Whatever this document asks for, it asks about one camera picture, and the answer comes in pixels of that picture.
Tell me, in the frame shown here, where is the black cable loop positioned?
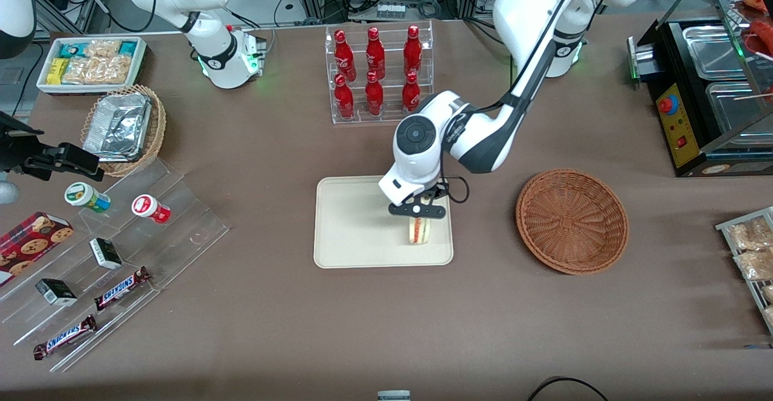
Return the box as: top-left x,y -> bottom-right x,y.
527,376 -> 611,401

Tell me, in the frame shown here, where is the steel food pan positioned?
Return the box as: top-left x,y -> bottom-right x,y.
705,81 -> 773,149
682,25 -> 747,81

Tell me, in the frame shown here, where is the white plastic snack bin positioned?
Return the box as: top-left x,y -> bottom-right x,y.
36,36 -> 149,97

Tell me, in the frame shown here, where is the yellow snack packet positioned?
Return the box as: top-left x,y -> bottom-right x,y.
47,58 -> 70,85

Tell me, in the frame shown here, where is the red lid jar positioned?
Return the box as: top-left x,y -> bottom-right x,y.
132,194 -> 172,225

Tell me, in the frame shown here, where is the red cookie box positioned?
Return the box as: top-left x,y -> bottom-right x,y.
0,211 -> 75,287

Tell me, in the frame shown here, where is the cream plastic tray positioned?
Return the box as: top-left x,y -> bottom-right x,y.
313,174 -> 454,269

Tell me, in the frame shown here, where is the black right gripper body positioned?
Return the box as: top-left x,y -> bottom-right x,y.
0,111 -> 44,173

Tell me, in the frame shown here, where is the green lid sunflower jar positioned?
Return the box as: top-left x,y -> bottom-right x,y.
65,182 -> 112,213

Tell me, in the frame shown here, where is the triangle sandwich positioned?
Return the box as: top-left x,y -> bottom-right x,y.
406,191 -> 434,246

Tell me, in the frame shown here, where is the red cola bottle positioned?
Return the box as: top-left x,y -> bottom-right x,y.
365,71 -> 385,116
402,72 -> 422,112
334,74 -> 355,119
334,29 -> 357,82
366,27 -> 386,79
403,25 -> 423,76

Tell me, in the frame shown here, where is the dark green small box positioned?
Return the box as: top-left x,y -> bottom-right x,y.
35,278 -> 79,307
89,238 -> 123,270

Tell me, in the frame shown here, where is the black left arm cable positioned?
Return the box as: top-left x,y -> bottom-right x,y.
438,0 -> 589,204

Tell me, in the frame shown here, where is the metal wire rack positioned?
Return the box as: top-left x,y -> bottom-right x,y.
716,207 -> 773,335

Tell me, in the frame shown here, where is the brown wicker basket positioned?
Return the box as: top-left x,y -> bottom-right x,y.
515,168 -> 630,275

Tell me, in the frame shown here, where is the black food warmer machine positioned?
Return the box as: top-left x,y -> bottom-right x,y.
627,0 -> 773,178

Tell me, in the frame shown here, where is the Snickers chocolate bar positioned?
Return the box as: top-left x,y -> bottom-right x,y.
94,266 -> 152,312
33,315 -> 98,361

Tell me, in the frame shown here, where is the light wicker basket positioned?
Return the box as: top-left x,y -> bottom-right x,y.
80,84 -> 167,178

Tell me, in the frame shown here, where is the stack of foil trays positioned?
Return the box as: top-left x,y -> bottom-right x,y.
83,92 -> 152,162

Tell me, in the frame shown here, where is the clear bag of crackers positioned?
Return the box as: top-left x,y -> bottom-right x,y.
63,56 -> 134,85
85,39 -> 121,59

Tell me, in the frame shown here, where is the clear acrylic stepped shelf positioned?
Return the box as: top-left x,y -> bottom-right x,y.
0,156 -> 231,373

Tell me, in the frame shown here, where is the clear acrylic bottle rack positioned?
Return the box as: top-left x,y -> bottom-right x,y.
325,20 -> 435,125

